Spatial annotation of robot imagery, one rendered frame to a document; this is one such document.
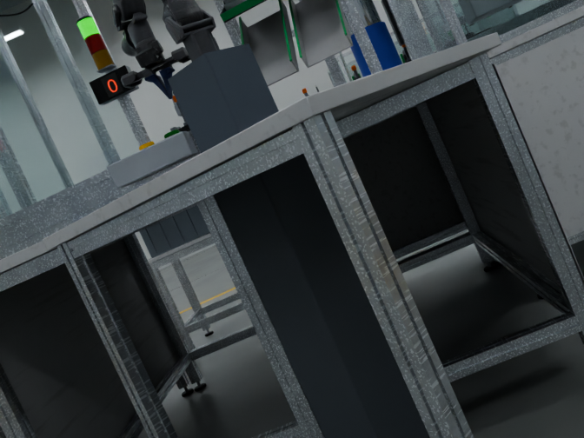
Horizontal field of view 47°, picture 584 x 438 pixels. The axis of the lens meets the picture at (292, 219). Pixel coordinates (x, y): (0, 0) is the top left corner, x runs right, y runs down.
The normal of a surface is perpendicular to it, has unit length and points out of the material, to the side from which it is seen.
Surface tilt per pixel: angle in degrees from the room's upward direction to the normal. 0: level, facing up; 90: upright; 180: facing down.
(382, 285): 90
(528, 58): 90
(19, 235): 90
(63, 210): 90
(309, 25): 45
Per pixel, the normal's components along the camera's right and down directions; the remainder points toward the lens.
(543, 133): -0.08, 0.12
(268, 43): -0.46, -0.51
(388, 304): -0.61, 0.33
